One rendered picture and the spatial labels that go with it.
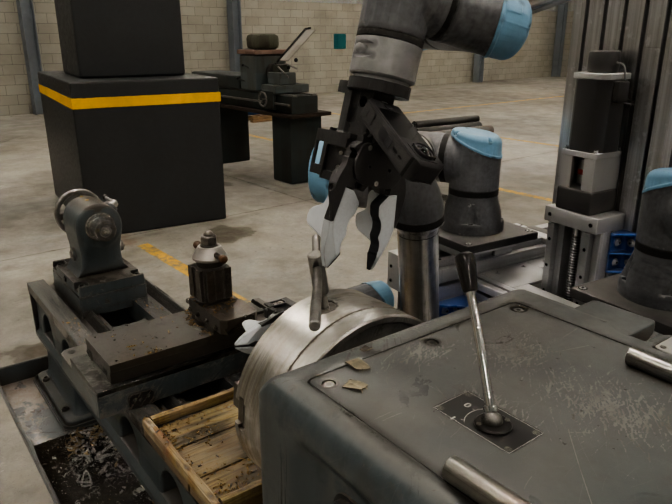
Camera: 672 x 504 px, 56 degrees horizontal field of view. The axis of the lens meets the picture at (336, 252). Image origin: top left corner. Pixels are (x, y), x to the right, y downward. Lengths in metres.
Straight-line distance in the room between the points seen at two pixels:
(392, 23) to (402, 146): 0.14
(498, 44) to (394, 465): 0.47
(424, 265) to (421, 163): 0.55
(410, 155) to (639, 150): 0.84
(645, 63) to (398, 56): 0.78
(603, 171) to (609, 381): 0.72
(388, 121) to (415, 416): 0.30
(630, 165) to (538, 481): 0.95
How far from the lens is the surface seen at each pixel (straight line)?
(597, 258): 1.42
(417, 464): 0.58
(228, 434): 1.27
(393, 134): 0.66
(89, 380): 1.44
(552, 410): 0.68
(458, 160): 1.48
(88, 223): 1.93
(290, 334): 0.89
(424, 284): 1.19
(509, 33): 0.78
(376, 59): 0.71
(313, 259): 0.87
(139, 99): 5.51
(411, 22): 0.72
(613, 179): 1.43
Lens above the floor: 1.60
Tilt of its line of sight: 19 degrees down
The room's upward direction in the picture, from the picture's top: straight up
